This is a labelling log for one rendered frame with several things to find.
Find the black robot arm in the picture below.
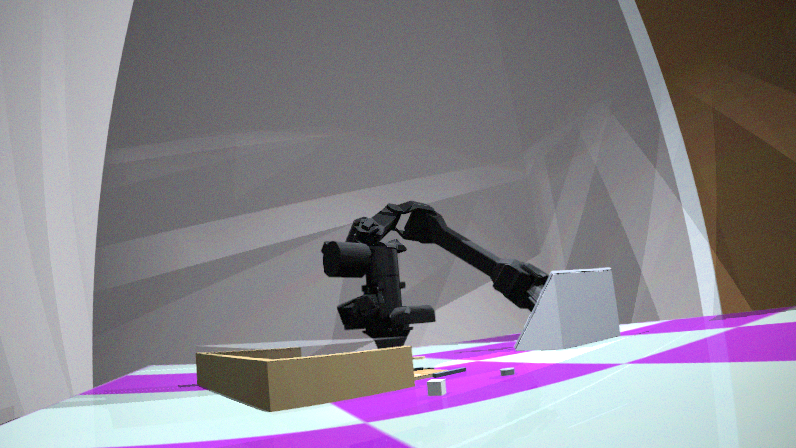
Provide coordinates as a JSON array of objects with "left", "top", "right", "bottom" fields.
[{"left": 321, "top": 201, "right": 549, "bottom": 326}]

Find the cream strip with orange dots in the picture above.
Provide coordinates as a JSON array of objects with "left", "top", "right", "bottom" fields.
[{"left": 414, "top": 369, "right": 448, "bottom": 380}]

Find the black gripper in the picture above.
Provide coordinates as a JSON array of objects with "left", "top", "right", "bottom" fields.
[{"left": 344, "top": 276, "right": 435, "bottom": 338}]

